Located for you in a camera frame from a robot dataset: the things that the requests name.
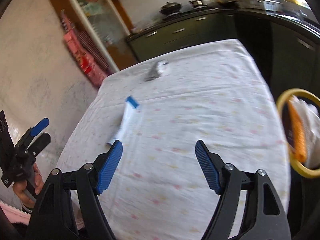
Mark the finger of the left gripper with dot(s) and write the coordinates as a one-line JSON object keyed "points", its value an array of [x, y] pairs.
{"points": [[37, 127], [38, 145]]}

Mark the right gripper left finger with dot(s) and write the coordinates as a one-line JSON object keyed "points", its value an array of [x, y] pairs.
{"points": [[53, 216]]}

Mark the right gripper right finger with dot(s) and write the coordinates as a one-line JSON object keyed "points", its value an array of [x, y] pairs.
{"points": [[264, 216]]}

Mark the white paper towel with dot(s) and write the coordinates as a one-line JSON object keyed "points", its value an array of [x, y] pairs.
{"points": [[309, 116]]}

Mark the yellow rimmed trash bin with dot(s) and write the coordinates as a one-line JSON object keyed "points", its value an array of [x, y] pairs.
{"points": [[285, 118]]}

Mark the green kitchen cabinets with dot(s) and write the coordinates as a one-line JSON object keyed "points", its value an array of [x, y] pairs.
{"points": [[285, 49]]}

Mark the orange foam net sleeve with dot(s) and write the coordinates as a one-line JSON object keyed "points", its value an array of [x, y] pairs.
{"points": [[298, 133]]}

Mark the red checkered cloth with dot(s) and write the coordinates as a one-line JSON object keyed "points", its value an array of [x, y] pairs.
{"points": [[86, 54]]}

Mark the white blue tube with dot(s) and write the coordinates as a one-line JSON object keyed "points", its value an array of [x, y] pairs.
{"points": [[131, 108]]}

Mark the floral white tablecloth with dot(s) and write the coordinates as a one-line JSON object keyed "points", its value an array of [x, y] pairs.
{"points": [[213, 92]]}

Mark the crumpled grey foil packet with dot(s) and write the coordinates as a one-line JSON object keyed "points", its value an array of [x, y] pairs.
{"points": [[159, 69]]}

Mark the black wok with lid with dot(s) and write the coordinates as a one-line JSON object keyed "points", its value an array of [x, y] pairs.
{"points": [[170, 8]]}

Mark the gas stove burner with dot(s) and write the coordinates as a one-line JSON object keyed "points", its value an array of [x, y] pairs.
{"points": [[196, 4]]}

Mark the white dish rack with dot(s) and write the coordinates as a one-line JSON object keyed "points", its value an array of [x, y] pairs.
{"points": [[265, 5]]}

